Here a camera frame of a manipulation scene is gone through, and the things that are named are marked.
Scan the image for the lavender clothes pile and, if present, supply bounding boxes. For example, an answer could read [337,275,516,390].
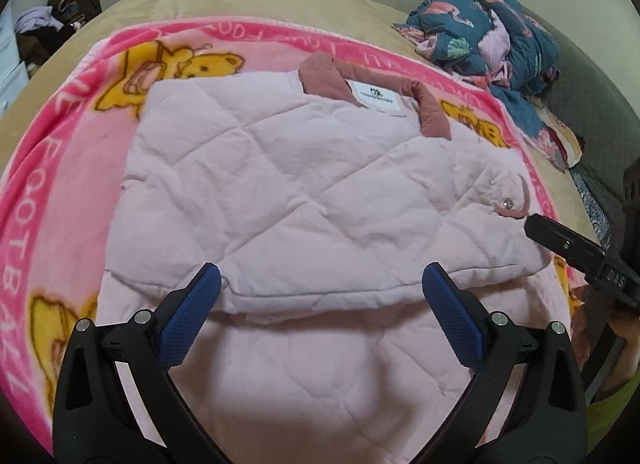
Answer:
[15,6,66,34]

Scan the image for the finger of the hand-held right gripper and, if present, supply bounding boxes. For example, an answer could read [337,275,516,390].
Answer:
[524,214,640,307]
[621,158,640,257]

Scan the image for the grey padded headboard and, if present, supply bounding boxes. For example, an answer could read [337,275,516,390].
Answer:
[520,9,640,205]

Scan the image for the blue flamingo print quilt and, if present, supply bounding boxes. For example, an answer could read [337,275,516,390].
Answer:
[392,0,583,172]

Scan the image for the blue floral cloth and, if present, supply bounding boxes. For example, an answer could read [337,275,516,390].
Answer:
[570,166,617,245]

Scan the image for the dark brown clothes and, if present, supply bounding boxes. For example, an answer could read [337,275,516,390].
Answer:
[17,24,76,70]

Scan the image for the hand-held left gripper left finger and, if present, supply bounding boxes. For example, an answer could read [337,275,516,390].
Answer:
[52,261,231,464]

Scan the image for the pink quilted jacket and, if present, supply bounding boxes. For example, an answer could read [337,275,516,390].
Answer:
[95,54,573,464]

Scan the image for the white drawer chest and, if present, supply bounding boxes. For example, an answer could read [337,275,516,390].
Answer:
[0,0,28,115]

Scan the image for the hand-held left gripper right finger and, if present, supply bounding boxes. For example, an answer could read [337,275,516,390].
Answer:
[421,261,588,464]

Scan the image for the pink printed fleece blanket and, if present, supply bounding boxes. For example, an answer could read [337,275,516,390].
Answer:
[0,18,591,455]

